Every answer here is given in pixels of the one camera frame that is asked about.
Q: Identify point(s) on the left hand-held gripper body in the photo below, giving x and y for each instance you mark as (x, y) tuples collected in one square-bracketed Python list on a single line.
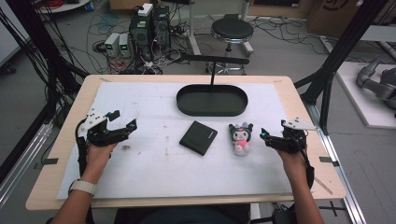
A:
[(99, 134)]

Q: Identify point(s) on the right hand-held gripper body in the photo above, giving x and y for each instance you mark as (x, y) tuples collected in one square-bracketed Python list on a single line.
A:
[(292, 137)]

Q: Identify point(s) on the person's left hand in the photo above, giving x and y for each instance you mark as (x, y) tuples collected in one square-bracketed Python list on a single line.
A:
[(99, 157)]

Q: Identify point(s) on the person's right hand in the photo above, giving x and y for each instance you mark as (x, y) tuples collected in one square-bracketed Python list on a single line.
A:
[(291, 163)]

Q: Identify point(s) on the small plush doll toy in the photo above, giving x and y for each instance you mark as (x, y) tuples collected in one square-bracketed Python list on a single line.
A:
[(241, 138)]

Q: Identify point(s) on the wooden table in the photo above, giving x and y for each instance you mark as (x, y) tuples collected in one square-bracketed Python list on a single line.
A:
[(77, 102)]

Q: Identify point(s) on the black tape strip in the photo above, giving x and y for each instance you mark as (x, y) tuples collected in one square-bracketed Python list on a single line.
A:
[(328, 160), (48, 162)]

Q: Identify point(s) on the white wrist watch band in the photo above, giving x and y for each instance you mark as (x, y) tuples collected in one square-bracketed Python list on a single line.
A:
[(82, 186)]

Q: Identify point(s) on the white foam mat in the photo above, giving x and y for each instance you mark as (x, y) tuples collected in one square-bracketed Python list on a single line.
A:
[(174, 174)]

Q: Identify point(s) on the black square box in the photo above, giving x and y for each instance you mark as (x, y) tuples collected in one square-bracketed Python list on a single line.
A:
[(198, 137)]

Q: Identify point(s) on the black oval tray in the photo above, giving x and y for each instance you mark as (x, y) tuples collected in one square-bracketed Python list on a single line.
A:
[(212, 101)]

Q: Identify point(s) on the grey power supply unit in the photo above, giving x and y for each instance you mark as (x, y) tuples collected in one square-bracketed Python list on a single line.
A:
[(111, 43), (124, 45)]

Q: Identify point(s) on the white platform board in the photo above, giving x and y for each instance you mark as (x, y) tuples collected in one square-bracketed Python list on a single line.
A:
[(361, 102)]

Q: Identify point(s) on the black computer tower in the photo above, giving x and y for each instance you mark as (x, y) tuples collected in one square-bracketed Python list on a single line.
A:
[(162, 26), (140, 32)]

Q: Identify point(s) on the black T-shaped stand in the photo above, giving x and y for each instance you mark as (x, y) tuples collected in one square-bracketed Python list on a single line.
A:
[(213, 60)]

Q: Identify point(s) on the person's dark clothing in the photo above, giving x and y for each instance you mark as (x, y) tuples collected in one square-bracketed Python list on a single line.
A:
[(183, 216)]

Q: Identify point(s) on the black round stool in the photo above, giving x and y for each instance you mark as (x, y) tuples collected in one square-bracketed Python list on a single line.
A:
[(232, 30)]

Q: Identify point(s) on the white adapter box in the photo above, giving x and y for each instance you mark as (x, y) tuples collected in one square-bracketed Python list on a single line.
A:
[(145, 9)]

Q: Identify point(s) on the cardboard box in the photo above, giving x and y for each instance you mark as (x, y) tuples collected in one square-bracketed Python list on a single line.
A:
[(336, 14)]

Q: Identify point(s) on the aluminium rail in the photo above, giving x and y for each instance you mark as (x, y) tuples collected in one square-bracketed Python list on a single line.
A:
[(339, 174), (21, 161)]

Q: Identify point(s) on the black metal frame post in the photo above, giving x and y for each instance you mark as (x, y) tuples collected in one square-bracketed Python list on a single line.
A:
[(337, 53)]

